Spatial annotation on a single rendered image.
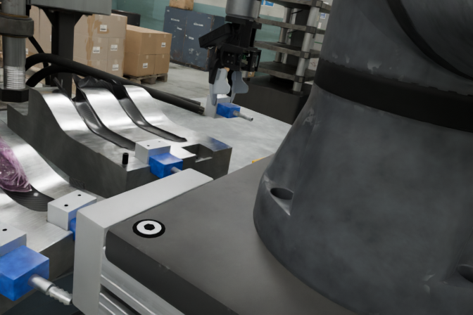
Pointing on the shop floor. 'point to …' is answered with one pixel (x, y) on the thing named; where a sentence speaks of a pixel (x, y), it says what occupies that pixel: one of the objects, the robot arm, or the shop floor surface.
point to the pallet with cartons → (146, 55)
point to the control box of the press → (67, 1)
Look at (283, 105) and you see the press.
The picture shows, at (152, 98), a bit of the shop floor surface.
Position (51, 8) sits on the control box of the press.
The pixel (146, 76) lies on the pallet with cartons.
